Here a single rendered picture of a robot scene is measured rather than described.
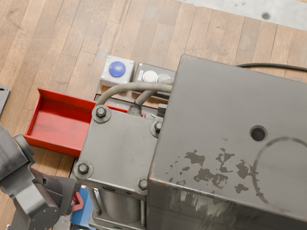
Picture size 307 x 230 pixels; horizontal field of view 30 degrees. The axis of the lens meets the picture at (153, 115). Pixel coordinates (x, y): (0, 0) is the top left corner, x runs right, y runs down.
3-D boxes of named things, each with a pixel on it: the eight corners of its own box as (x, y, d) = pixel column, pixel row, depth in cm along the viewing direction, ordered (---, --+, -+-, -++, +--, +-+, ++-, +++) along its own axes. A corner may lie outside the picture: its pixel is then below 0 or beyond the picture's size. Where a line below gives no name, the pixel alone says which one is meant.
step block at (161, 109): (158, 117, 132) (159, 102, 124) (170, 121, 132) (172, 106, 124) (151, 143, 130) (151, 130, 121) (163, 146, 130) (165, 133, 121)
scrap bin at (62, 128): (42, 96, 134) (37, 86, 128) (145, 122, 132) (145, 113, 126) (24, 144, 129) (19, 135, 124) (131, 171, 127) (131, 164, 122)
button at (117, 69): (111, 62, 135) (111, 58, 133) (128, 66, 135) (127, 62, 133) (107, 77, 134) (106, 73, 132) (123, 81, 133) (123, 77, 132)
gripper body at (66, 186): (71, 216, 103) (46, 207, 97) (30, 207, 109) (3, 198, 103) (82, 181, 105) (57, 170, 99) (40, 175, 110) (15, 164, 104)
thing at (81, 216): (81, 188, 115) (79, 186, 113) (155, 207, 114) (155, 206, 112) (71, 222, 113) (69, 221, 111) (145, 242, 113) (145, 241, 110)
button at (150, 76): (145, 73, 134) (145, 69, 132) (157, 75, 134) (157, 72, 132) (142, 84, 133) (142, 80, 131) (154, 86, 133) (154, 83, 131)
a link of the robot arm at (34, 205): (74, 211, 96) (50, 173, 87) (30, 242, 94) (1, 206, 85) (43, 168, 103) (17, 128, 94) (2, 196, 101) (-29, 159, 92)
